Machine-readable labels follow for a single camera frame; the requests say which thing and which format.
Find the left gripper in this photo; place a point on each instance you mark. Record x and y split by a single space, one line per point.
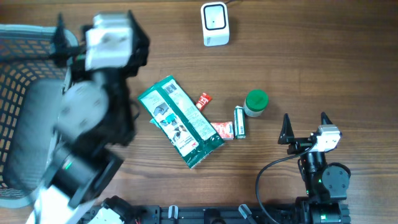
61 51

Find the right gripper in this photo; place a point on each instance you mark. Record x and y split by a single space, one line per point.
287 136

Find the green lid jar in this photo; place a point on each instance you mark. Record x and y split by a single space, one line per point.
255 103

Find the small green white box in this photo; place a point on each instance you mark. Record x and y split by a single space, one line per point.
239 123

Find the red white tissue pack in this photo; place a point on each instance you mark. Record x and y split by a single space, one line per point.
225 130

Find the red white packet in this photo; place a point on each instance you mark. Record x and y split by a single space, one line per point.
203 101

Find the light green wipes packet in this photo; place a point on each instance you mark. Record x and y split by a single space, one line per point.
153 121

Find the long green white package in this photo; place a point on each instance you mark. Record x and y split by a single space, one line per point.
190 133

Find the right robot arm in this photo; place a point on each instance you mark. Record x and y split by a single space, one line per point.
326 183

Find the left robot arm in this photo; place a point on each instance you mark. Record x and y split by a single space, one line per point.
95 112

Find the white barcode scanner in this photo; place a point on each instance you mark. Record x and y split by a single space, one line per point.
215 24

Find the grey plastic mesh basket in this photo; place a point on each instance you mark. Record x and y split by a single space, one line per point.
31 91

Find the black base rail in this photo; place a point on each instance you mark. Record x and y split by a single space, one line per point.
117 210

